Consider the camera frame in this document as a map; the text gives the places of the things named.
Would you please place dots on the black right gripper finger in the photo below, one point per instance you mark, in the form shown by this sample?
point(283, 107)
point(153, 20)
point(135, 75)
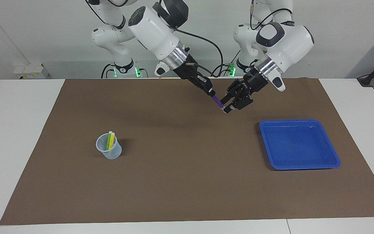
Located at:
point(213, 90)
point(209, 92)

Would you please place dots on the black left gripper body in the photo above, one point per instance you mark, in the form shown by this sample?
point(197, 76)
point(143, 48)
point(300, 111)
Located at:
point(247, 89)

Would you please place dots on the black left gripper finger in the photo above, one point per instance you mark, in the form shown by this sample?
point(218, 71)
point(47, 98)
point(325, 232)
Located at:
point(225, 99)
point(231, 109)

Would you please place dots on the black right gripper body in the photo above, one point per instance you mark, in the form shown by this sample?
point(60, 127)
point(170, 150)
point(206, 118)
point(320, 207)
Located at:
point(195, 74)

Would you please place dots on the purple pen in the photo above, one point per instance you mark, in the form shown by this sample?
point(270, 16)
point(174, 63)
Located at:
point(218, 102)

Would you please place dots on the yellow pen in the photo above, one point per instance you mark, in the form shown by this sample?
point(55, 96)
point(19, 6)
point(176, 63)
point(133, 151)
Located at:
point(111, 141)

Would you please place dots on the green pen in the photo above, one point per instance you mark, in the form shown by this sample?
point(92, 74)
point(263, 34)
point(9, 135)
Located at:
point(108, 139)

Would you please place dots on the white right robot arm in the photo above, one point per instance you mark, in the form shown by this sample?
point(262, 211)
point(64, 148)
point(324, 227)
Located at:
point(154, 32)

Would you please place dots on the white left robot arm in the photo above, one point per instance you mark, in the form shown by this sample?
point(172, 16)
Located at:
point(284, 42)

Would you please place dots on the blue plastic tray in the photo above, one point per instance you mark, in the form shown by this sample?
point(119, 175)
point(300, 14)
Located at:
point(299, 146)

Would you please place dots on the brown table mat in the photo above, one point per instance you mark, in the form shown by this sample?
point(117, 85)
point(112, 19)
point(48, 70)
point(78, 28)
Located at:
point(187, 182)

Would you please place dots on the translucent plastic cup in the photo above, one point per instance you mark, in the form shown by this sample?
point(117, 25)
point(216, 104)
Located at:
point(113, 154)

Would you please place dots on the white wall socket box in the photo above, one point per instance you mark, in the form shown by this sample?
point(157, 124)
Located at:
point(31, 71)

